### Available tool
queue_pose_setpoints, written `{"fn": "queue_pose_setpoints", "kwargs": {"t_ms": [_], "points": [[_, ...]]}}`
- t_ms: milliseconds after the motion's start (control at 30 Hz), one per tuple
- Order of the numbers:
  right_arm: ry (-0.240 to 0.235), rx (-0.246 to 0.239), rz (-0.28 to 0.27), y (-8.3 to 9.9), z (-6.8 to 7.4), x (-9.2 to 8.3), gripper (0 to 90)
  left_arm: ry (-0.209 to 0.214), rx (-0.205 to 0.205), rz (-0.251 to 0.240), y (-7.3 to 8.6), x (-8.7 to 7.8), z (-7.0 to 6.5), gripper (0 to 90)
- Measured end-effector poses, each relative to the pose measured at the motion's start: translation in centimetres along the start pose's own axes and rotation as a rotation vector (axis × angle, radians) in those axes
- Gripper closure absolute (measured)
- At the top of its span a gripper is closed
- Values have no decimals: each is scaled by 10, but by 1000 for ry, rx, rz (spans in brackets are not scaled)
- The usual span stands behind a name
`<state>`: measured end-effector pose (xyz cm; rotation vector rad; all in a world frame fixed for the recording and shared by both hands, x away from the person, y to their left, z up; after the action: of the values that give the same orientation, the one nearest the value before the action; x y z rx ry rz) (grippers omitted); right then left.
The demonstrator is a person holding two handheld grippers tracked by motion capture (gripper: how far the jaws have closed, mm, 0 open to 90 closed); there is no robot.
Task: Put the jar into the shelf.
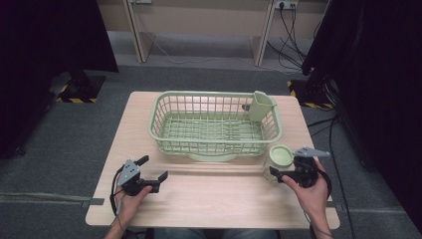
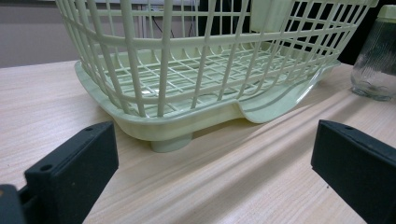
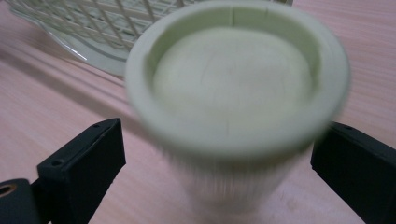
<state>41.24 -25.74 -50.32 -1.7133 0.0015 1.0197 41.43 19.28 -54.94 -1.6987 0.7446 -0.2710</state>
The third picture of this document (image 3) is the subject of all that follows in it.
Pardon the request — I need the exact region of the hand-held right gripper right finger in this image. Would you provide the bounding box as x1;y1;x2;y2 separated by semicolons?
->
310;121;396;224

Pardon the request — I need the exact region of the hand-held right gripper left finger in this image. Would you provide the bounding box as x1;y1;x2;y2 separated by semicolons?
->
36;118;127;224

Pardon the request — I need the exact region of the white paper cup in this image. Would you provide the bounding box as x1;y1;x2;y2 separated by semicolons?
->
124;0;351;218

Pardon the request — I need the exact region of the white plastic lattice basket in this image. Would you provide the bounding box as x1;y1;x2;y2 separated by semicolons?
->
4;0;294;77

